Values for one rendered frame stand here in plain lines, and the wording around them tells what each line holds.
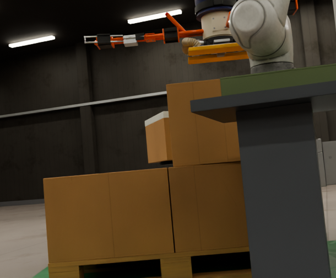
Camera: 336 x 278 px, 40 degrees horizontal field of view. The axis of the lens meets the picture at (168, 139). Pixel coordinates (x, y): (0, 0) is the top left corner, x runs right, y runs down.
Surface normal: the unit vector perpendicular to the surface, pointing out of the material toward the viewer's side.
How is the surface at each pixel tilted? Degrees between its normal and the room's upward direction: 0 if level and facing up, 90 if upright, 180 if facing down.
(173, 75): 90
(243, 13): 95
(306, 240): 90
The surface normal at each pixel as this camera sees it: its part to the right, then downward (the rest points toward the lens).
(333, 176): -0.03, -0.07
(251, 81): -0.33, -0.04
